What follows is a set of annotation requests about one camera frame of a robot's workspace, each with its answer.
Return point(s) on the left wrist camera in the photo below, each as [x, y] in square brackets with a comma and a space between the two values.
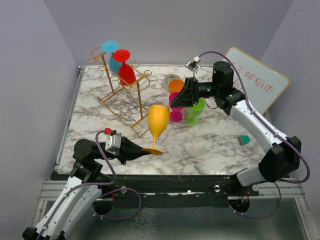
[113, 140]

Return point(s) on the yellow framed whiteboard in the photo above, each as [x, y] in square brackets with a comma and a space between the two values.
[262, 83]

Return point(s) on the pink wine glass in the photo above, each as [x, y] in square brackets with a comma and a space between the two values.
[176, 112]

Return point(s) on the cyan wine glass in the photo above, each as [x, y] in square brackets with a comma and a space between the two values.
[111, 47]

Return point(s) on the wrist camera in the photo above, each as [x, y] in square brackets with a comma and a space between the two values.
[193, 66]
[113, 140]

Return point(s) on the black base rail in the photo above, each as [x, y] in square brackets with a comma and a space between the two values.
[184, 191]

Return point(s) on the yellow wine glass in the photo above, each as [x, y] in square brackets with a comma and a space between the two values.
[158, 119]

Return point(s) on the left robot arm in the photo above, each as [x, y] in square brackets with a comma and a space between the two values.
[84, 185]

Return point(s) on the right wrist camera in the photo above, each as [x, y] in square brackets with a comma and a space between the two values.
[193, 66]

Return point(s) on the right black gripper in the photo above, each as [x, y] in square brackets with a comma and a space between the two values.
[188, 95]

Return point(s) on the green wine glass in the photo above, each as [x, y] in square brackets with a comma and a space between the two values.
[192, 119]

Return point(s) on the orange wine glass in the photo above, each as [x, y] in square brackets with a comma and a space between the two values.
[175, 86]

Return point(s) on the clear tape roll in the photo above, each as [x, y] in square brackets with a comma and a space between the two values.
[168, 78]

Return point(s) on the gold wire glass rack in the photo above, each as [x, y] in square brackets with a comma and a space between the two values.
[124, 99]

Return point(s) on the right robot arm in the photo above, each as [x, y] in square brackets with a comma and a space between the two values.
[281, 152]

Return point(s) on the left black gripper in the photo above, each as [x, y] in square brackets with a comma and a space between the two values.
[128, 149]

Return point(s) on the red wine glass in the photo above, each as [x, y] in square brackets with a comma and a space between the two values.
[126, 72]

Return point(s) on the green grey eraser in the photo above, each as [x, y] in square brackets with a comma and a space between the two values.
[243, 139]

